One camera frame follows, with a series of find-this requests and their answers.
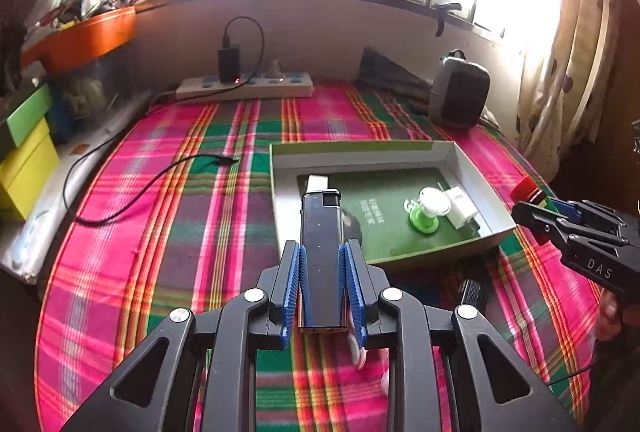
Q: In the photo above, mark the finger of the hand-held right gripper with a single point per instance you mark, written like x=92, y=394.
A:
x=570, y=209
x=535, y=217

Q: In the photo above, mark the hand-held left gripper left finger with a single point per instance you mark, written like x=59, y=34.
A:
x=295, y=282

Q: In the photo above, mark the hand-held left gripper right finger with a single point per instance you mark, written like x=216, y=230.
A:
x=352, y=292

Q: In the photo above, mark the red cap bottle green label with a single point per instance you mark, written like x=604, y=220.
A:
x=527, y=189

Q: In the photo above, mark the silver rectangular lighter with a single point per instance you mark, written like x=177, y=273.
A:
x=322, y=262

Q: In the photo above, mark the white round jar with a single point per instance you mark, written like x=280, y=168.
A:
x=357, y=352

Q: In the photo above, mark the black round case silver buttons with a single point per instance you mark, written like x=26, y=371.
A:
x=354, y=227

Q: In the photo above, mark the white power adapter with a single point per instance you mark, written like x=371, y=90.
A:
x=460, y=207

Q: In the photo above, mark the green cardboard box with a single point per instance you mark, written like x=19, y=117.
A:
x=380, y=212

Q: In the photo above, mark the black device with grille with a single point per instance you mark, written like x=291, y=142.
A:
x=472, y=294

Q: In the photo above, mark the person's right hand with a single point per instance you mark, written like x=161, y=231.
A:
x=610, y=317

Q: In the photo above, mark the pink green plaid blanket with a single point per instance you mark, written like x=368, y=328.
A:
x=175, y=237

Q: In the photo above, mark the cream patterned curtain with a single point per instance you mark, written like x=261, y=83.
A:
x=565, y=62

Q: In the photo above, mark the white power strip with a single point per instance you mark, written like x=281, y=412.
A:
x=280, y=84

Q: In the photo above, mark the dark folded cloth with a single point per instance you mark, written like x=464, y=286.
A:
x=390, y=74

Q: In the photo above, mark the white plug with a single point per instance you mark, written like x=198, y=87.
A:
x=275, y=67

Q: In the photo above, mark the black charger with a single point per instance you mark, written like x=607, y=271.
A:
x=228, y=64

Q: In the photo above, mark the white flat panel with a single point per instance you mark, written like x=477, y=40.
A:
x=30, y=242

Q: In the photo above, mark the clear plastic container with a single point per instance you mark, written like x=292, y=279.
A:
x=100, y=87

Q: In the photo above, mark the blue box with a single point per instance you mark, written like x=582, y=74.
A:
x=60, y=114

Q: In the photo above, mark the yellow box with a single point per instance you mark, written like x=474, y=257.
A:
x=30, y=167

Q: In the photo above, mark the green lidded box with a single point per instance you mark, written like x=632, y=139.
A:
x=30, y=114

